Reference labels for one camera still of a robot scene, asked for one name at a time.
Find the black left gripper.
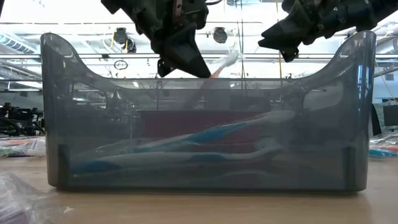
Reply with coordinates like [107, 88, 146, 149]
[101, 0, 212, 78]

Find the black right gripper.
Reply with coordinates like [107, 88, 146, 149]
[257, 0, 373, 62]

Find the clear packaged toothbrush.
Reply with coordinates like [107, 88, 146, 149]
[369, 130, 398, 146]

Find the white carded toothbrush package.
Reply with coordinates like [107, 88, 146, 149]
[28, 138, 47, 157]

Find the clear plastic bag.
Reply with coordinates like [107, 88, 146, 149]
[4, 139, 38, 147]
[0, 172, 66, 224]

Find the green toothbrush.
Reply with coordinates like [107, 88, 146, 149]
[0, 147, 21, 157]

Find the black ceiling device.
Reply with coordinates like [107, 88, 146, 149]
[213, 27, 228, 44]
[113, 27, 137, 54]

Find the long ceiling light strip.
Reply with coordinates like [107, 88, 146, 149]
[0, 53, 398, 60]

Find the black leaning panel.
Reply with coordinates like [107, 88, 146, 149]
[371, 103, 382, 137]

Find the black monitor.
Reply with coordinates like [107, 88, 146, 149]
[382, 105, 398, 128]

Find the grey translucent plastic bin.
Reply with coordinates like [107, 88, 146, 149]
[39, 30, 377, 193]

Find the black background equipment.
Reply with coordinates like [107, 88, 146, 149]
[0, 102, 45, 138]

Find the yellow cable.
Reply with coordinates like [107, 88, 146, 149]
[277, 49, 283, 80]

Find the long black cable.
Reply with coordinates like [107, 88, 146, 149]
[236, 0, 247, 80]

